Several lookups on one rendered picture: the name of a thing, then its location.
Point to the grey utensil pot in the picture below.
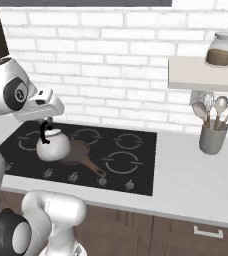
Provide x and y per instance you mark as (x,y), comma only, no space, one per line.
(212,141)

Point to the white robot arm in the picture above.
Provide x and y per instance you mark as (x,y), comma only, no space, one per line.
(6,83)

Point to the brown frying pan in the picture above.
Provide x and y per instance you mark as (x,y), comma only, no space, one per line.
(79,151)

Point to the grey hob knob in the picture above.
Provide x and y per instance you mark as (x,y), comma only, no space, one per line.
(47,173)
(8,166)
(129,184)
(73,176)
(102,181)

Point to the brown cupboard door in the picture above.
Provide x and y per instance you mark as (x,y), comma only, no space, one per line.
(112,233)

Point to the cream wall shelf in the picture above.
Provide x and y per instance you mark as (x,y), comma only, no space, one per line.
(199,75)

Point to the grey extractor hood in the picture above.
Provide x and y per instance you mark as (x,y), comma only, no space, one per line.
(79,2)

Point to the glass jar with brown filling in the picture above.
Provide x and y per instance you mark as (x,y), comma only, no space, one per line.
(221,55)

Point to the metal whisk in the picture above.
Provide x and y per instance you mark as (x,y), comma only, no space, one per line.
(208,100)

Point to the black hob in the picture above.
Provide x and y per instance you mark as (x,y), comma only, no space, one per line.
(126,176)

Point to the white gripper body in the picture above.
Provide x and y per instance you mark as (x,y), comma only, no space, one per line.
(42,110)

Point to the brown drawer front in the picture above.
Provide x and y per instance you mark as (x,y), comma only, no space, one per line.
(186,243)

